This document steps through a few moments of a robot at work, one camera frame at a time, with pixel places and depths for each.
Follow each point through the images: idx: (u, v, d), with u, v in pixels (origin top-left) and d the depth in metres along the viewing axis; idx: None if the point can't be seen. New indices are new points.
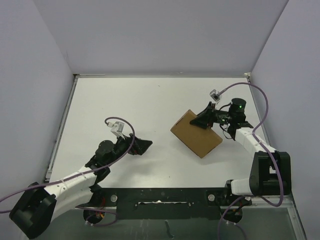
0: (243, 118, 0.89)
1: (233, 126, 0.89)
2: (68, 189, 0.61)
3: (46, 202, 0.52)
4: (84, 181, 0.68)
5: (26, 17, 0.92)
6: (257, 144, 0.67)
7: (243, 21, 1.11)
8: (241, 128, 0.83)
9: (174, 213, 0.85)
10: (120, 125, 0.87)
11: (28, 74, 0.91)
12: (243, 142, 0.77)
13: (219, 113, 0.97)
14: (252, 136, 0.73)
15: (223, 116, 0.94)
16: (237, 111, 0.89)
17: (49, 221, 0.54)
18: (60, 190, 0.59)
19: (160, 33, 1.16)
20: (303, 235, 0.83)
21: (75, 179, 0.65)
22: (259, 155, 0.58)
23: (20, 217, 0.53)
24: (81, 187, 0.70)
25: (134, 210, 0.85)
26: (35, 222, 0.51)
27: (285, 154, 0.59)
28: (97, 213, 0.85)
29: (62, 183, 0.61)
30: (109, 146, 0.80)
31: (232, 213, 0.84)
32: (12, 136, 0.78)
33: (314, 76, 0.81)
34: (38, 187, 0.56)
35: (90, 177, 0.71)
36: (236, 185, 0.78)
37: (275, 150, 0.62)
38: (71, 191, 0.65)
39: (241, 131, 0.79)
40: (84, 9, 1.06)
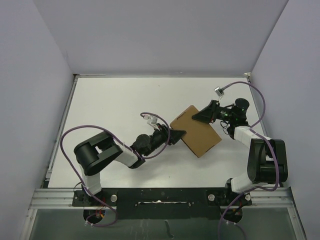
0: (243, 118, 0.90)
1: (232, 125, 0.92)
2: (125, 151, 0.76)
3: (116, 150, 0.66)
4: (131, 155, 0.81)
5: (25, 17, 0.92)
6: (254, 135, 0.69)
7: (243, 20, 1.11)
8: (240, 126, 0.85)
9: (173, 213, 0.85)
10: (154, 118, 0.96)
11: (27, 74, 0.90)
12: (241, 137, 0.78)
13: (222, 109, 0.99)
14: (250, 131, 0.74)
15: (226, 111, 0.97)
16: (239, 111, 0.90)
17: (102, 169, 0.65)
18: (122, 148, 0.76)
19: (160, 33, 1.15)
20: (303, 235, 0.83)
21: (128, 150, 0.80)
22: (255, 141, 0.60)
23: (86, 150, 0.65)
24: (126, 161, 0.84)
25: (134, 210, 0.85)
26: (100, 160, 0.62)
27: (280, 141, 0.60)
28: (97, 213, 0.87)
29: (123, 145, 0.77)
30: (146, 139, 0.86)
31: (232, 213, 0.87)
32: (12, 136, 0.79)
33: (313, 75, 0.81)
34: (110, 136, 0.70)
35: (134, 157, 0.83)
36: (236, 182, 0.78)
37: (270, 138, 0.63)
38: (122, 157, 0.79)
39: (239, 128, 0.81)
40: (84, 8, 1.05)
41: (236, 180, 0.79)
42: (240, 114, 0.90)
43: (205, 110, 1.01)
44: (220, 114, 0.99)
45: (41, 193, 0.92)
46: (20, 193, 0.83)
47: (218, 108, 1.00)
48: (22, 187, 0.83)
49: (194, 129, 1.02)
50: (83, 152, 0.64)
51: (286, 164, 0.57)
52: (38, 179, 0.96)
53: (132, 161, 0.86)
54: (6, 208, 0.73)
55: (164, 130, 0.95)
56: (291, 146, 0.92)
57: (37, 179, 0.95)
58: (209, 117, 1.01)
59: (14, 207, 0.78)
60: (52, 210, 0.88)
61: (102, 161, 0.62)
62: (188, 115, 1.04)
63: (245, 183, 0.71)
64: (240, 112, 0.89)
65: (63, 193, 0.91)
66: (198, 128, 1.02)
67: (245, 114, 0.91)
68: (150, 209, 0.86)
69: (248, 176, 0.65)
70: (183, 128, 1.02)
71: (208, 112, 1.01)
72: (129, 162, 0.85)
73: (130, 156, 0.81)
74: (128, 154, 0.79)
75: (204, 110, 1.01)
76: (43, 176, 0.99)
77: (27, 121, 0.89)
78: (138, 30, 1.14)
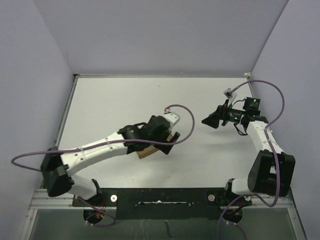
0: (256, 112, 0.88)
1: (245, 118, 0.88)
2: (86, 159, 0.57)
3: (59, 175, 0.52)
4: (109, 150, 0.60)
5: (25, 17, 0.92)
6: (265, 142, 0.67)
7: (243, 21, 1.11)
8: (254, 121, 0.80)
9: (174, 214, 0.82)
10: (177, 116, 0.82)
11: (27, 74, 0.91)
12: (253, 136, 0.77)
13: (232, 111, 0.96)
14: (263, 133, 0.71)
15: (236, 113, 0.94)
16: (252, 105, 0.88)
17: (69, 186, 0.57)
18: (75, 161, 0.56)
19: (160, 33, 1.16)
20: (303, 236, 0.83)
21: (98, 149, 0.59)
22: (263, 153, 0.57)
23: (46, 172, 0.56)
24: (110, 156, 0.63)
25: (134, 210, 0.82)
26: (53, 189, 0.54)
27: (291, 156, 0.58)
28: (97, 213, 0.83)
29: (80, 152, 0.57)
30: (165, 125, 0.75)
31: (232, 212, 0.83)
32: (13, 135, 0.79)
33: (312, 75, 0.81)
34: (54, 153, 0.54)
35: (117, 148, 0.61)
36: (236, 184, 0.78)
37: (281, 151, 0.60)
38: (94, 160, 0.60)
39: (254, 124, 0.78)
40: (84, 8, 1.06)
41: (237, 181, 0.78)
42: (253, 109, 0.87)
43: (213, 115, 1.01)
44: (229, 115, 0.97)
45: (41, 193, 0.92)
46: (20, 193, 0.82)
47: (228, 109, 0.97)
48: (21, 188, 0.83)
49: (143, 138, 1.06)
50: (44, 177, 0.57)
51: (289, 182, 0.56)
52: (38, 179, 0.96)
53: (120, 150, 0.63)
54: (5, 209, 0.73)
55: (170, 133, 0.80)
56: (292, 146, 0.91)
57: (37, 179, 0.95)
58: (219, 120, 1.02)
59: (14, 208, 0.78)
60: (52, 210, 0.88)
61: (57, 188, 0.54)
62: None
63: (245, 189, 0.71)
64: (252, 105, 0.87)
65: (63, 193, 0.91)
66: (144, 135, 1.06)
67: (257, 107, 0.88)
68: (151, 209, 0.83)
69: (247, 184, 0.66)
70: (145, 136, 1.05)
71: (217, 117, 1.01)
72: (117, 154, 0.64)
73: (106, 152, 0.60)
74: (98, 154, 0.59)
75: (213, 114, 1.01)
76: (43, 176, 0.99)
77: (27, 121, 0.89)
78: (138, 30, 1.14)
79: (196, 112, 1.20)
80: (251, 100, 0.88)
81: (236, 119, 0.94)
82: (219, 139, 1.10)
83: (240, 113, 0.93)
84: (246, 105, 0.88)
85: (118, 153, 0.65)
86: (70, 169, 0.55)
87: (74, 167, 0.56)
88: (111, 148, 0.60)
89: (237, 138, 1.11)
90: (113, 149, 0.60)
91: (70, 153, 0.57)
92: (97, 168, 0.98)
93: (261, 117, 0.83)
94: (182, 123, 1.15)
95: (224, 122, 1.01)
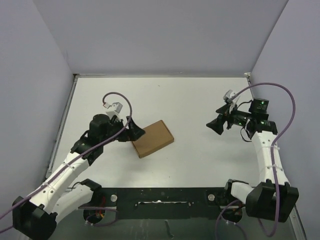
0: (264, 116, 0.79)
1: (251, 122, 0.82)
2: (57, 190, 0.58)
3: (39, 216, 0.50)
4: (73, 171, 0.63)
5: (25, 16, 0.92)
6: (270, 168, 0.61)
7: (243, 20, 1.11)
8: (260, 132, 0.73)
9: (173, 213, 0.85)
10: (119, 106, 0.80)
11: (27, 74, 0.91)
12: (257, 152, 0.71)
13: (237, 114, 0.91)
14: (268, 153, 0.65)
15: (240, 117, 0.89)
16: (259, 108, 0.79)
17: (53, 219, 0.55)
18: (48, 196, 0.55)
19: (160, 33, 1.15)
20: (303, 236, 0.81)
21: (62, 175, 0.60)
22: (263, 186, 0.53)
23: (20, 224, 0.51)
24: (75, 176, 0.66)
25: (134, 210, 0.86)
26: (38, 232, 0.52)
27: (296, 190, 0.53)
28: (97, 212, 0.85)
29: (47, 187, 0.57)
30: (105, 119, 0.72)
31: (232, 212, 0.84)
32: (13, 135, 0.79)
33: (312, 75, 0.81)
34: (24, 201, 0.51)
35: (79, 166, 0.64)
36: (235, 189, 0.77)
37: (285, 182, 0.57)
38: (63, 187, 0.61)
39: (260, 137, 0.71)
40: (84, 8, 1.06)
41: (236, 185, 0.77)
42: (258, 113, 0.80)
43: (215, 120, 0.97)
44: (233, 119, 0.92)
45: None
46: (20, 193, 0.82)
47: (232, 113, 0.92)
48: (21, 188, 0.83)
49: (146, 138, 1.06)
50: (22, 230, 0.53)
51: (289, 211, 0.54)
52: (38, 179, 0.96)
53: (83, 167, 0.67)
54: (5, 209, 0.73)
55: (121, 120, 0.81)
56: (292, 146, 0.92)
57: (36, 179, 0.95)
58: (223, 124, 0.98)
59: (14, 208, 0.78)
60: None
61: (41, 229, 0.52)
62: (155, 129, 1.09)
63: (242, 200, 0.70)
64: (259, 108, 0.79)
65: (64, 193, 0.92)
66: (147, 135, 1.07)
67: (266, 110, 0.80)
68: (150, 209, 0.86)
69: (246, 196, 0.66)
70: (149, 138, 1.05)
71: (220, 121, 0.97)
72: (81, 171, 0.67)
73: (71, 174, 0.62)
74: (65, 180, 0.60)
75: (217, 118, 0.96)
76: (43, 176, 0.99)
77: (27, 121, 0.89)
78: (138, 30, 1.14)
79: (196, 112, 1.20)
80: (258, 103, 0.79)
81: (241, 123, 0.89)
82: (219, 139, 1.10)
83: (245, 117, 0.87)
84: (252, 109, 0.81)
85: (81, 170, 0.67)
86: (47, 206, 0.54)
87: (48, 204, 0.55)
88: (74, 168, 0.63)
89: (237, 138, 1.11)
90: (76, 168, 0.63)
91: (39, 193, 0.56)
92: (97, 168, 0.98)
93: (270, 124, 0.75)
94: (182, 122, 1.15)
95: (229, 124, 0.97)
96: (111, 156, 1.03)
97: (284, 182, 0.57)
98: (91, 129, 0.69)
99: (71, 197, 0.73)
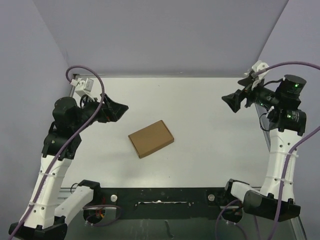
0: (294, 102, 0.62)
1: (275, 110, 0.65)
2: (46, 204, 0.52)
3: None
4: (56, 178, 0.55)
5: (25, 17, 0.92)
6: (277, 182, 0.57)
7: (243, 20, 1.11)
8: (282, 131, 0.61)
9: (173, 213, 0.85)
10: (88, 83, 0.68)
11: (28, 74, 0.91)
12: (271, 152, 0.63)
13: (261, 91, 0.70)
14: (282, 162, 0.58)
15: (263, 97, 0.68)
16: (290, 92, 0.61)
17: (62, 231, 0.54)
18: (40, 214, 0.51)
19: (160, 33, 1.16)
20: (303, 236, 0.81)
21: (45, 187, 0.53)
22: (264, 199, 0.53)
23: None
24: (62, 178, 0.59)
25: (134, 210, 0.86)
26: None
27: (297, 207, 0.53)
28: (97, 212, 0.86)
29: (35, 205, 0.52)
30: (71, 103, 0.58)
31: (232, 212, 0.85)
32: (13, 135, 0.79)
33: (313, 74, 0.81)
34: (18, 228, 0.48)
35: (60, 169, 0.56)
36: (235, 189, 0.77)
37: (289, 200, 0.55)
38: (54, 197, 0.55)
39: (279, 138, 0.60)
40: (84, 8, 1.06)
41: (236, 184, 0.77)
42: (288, 98, 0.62)
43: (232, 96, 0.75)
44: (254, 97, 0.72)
45: None
46: (20, 193, 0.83)
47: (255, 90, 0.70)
48: (22, 188, 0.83)
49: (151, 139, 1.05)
50: None
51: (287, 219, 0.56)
52: None
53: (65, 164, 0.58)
54: (5, 209, 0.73)
55: (96, 98, 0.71)
56: None
57: (37, 179, 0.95)
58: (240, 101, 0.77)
59: (14, 208, 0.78)
60: None
61: None
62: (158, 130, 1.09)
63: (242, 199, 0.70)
64: (291, 93, 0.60)
65: (64, 194, 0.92)
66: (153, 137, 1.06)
67: (298, 96, 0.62)
68: (150, 209, 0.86)
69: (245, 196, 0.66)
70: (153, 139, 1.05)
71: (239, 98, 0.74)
72: (66, 169, 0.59)
73: (54, 181, 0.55)
74: (50, 190, 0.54)
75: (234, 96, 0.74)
76: None
77: (27, 121, 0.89)
78: (138, 30, 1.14)
79: (196, 112, 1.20)
80: (290, 86, 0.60)
81: (263, 104, 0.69)
82: (219, 139, 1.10)
83: (270, 98, 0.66)
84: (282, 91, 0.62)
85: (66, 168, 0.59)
86: (45, 223, 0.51)
87: (46, 220, 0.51)
88: (54, 174, 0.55)
89: (237, 137, 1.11)
90: (57, 173, 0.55)
91: (30, 214, 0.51)
92: (97, 168, 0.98)
93: (298, 119, 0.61)
94: (182, 122, 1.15)
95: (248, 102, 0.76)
96: (111, 156, 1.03)
97: (287, 199, 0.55)
98: (58, 121, 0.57)
99: (71, 201, 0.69)
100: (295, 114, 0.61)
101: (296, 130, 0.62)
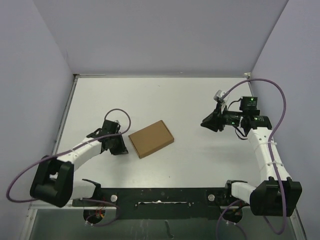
0: (256, 111, 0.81)
1: (245, 119, 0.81)
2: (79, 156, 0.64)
3: (65, 169, 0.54)
4: (91, 147, 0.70)
5: (25, 17, 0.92)
6: (270, 164, 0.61)
7: (243, 21, 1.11)
8: (256, 129, 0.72)
9: (174, 213, 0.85)
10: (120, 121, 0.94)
11: (27, 74, 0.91)
12: (254, 147, 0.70)
13: (228, 114, 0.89)
14: (267, 149, 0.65)
15: (232, 117, 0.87)
16: (249, 105, 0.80)
17: (72, 185, 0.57)
18: (73, 157, 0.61)
19: (160, 33, 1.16)
20: (303, 236, 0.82)
21: (83, 147, 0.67)
22: (267, 184, 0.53)
23: (44, 187, 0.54)
24: (89, 156, 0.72)
25: (134, 210, 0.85)
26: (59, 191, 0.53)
27: (298, 184, 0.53)
28: (97, 213, 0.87)
29: (72, 152, 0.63)
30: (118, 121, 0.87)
31: (232, 213, 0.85)
32: (12, 135, 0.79)
33: (312, 75, 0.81)
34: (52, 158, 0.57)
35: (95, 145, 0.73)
36: (236, 189, 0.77)
37: (287, 178, 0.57)
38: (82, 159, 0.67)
39: (256, 133, 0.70)
40: (84, 8, 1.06)
41: (235, 187, 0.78)
42: (251, 109, 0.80)
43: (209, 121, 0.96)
44: (225, 119, 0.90)
45: None
46: (20, 193, 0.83)
47: (224, 113, 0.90)
48: (21, 188, 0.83)
49: (152, 140, 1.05)
50: (42, 192, 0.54)
51: (295, 206, 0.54)
52: None
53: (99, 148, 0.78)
54: (5, 209, 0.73)
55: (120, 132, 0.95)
56: (292, 146, 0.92)
57: None
58: (216, 125, 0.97)
59: (14, 208, 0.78)
60: (51, 210, 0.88)
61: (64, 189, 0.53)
62: (158, 129, 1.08)
63: (244, 199, 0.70)
64: (250, 105, 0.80)
65: None
66: (154, 137, 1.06)
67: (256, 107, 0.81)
68: (151, 209, 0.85)
69: (248, 195, 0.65)
70: (155, 140, 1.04)
71: (213, 122, 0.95)
72: (92, 154, 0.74)
73: (90, 149, 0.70)
74: (85, 151, 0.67)
75: (210, 118, 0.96)
76: None
77: (27, 122, 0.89)
78: (138, 30, 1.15)
79: (196, 112, 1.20)
80: (248, 100, 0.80)
81: (234, 122, 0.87)
82: (219, 139, 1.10)
83: (237, 115, 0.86)
84: (243, 105, 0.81)
85: (91, 154, 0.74)
86: None
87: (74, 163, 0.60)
88: (91, 145, 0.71)
89: (236, 137, 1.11)
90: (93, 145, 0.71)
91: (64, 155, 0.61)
92: (97, 168, 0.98)
93: (263, 119, 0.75)
94: (182, 122, 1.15)
95: (221, 126, 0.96)
96: (111, 156, 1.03)
97: (286, 178, 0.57)
98: (105, 124, 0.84)
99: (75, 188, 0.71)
100: (260, 116, 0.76)
101: (266, 126, 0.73)
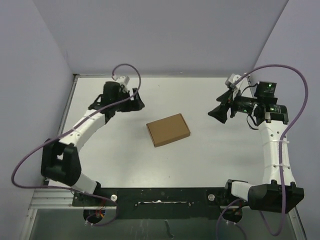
0: (271, 99, 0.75)
1: (259, 107, 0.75)
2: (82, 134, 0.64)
3: (68, 153, 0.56)
4: (93, 123, 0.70)
5: (25, 18, 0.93)
6: (277, 167, 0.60)
7: (243, 21, 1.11)
8: (269, 122, 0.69)
9: (173, 214, 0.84)
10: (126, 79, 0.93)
11: (28, 74, 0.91)
12: (264, 143, 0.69)
13: (240, 100, 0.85)
14: (277, 147, 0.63)
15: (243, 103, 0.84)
16: (266, 91, 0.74)
17: (78, 166, 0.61)
18: (75, 137, 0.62)
19: (160, 33, 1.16)
20: (302, 236, 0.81)
21: (85, 124, 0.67)
22: (269, 188, 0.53)
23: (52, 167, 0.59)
24: (94, 129, 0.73)
25: (133, 210, 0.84)
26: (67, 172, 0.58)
27: (300, 190, 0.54)
28: (97, 212, 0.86)
29: (74, 131, 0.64)
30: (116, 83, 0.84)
31: (232, 212, 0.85)
32: (13, 135, 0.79)
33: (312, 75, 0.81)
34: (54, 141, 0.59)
35: (97, 119, 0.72)
36: (236, 188, 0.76)
37: (291, 182, 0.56)
38: (87, 135, 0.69)
39: (268, 127, 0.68)
40: (84, 8, 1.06)
41: (236, 186, 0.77)
42: (267, 96, 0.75)
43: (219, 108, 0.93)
44: (238, 105, 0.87)
45: (41, 193, 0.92)
46: (20, 192, 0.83)
47: (235, 99, 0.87)
48: (21, 188, 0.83)
49: (168, 130, 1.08)
50: (52, 173, 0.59)
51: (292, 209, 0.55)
52: (38, 179, 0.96)
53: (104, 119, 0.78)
54: (5, 209, 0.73)
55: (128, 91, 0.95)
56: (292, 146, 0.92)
57: (36, 179, 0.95)
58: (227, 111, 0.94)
59: (14, 208, 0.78)
60: (51, 210, 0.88)
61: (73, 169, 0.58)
62: (174, 122, 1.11)
63: (244, 198, 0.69)
64: (267, 92, 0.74)
65: (63, 193, 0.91)
66: (172, 127, 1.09)
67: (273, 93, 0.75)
68: (150, 209, 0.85)
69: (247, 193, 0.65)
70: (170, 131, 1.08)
71: (223, 111, 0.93)
72: (99, 124, 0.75)
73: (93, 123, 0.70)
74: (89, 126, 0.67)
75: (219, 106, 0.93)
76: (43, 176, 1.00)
77: (27, 122, 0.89)
78: (138, 30, 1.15)
79: (196, 111, 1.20)
80: (265, 86, 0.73)
81: (246, 109, 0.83)
82: (219, 138, 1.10)
83: (250, 102, 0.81)
84: (260, 92, 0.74)
85: (99, 124, 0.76)
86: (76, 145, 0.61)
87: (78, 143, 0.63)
88: (94, 119, 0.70)
89: (236, 137, 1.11)
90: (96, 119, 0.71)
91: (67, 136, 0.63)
92: (97, 168, 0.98)
93: (279, 111, 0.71)
94: None
95: (232, 112, 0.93)
96: (111, 156, 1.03)
97: (289, 183, 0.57)
98: (106, 90, 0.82)
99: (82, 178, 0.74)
100: (277, 107, 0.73)
101: (281, 120, 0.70)
